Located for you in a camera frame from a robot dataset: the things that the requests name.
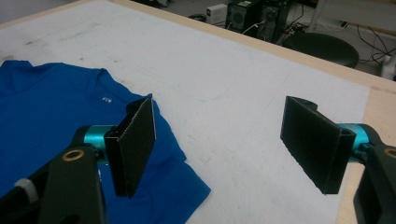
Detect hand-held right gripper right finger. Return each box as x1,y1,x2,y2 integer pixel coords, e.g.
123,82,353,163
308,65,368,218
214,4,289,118
279,95,375,196

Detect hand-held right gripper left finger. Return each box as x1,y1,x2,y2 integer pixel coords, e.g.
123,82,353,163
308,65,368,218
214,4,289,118
83,97,157,200

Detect blue t-shirt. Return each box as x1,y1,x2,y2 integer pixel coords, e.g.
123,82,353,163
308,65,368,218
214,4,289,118
0,59,212,224

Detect black round stool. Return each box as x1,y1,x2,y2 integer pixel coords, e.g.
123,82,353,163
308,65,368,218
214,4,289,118
281,32,360,69

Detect white foam mat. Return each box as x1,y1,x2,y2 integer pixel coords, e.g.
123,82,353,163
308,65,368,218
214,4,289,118
0,0,372,224

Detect black computer tower green sticker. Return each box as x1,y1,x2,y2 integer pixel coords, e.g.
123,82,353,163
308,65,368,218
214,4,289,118
225,0,264,34

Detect white power supply box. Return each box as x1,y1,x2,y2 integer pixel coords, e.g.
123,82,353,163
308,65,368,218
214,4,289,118
205,3,228,25

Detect black floor cables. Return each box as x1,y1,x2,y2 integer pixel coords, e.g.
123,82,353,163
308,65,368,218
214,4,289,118
356,23,396,64

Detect black cable coil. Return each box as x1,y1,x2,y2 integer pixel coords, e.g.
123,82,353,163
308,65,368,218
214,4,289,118
188,13,208,23

